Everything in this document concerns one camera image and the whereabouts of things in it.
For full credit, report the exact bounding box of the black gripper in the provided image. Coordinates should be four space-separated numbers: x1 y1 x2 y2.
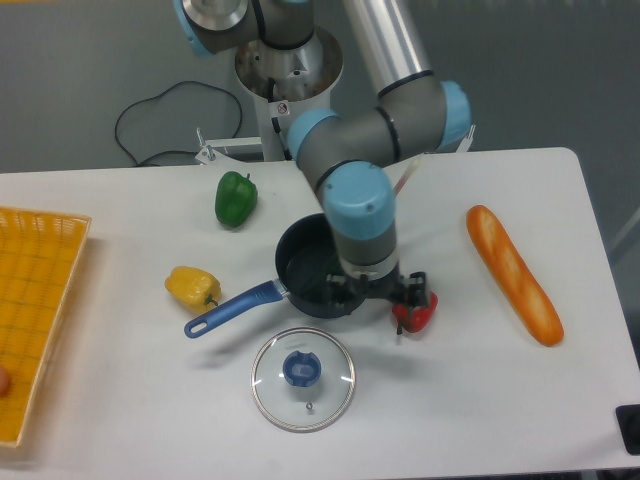
323 267 431 309

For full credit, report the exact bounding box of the glass pot lid blue knob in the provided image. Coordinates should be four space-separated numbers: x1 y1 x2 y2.
250 327 356 433

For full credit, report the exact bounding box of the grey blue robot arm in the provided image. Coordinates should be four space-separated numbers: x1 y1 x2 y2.
174 1 471 323

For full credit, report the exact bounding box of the green scallion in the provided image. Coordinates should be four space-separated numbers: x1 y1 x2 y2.
309 154 425 301

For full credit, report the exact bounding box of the red bell pepper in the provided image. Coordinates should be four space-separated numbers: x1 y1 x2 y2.
391 291 439 335

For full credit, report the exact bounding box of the dark blue saucepan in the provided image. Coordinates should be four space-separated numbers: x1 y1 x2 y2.
184 213 365 339

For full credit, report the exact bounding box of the orange baguette bread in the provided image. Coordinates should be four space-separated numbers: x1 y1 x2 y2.
466 205 564 347

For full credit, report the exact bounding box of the green bell pepper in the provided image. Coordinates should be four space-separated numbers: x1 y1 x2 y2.
215 171 258 228

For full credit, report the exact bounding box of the yellow bell pepper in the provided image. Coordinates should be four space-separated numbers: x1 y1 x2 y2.
164 266 221 314

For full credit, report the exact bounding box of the black corner device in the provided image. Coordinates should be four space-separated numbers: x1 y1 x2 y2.
615 404 640 456

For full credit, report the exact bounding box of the yellow wicker basket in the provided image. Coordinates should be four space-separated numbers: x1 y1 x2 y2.
1 206 92 448

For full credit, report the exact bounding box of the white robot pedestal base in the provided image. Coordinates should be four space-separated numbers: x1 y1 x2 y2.
193 24 477 164

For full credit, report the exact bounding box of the black floor cable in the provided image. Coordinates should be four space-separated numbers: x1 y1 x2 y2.
114 80 244 168

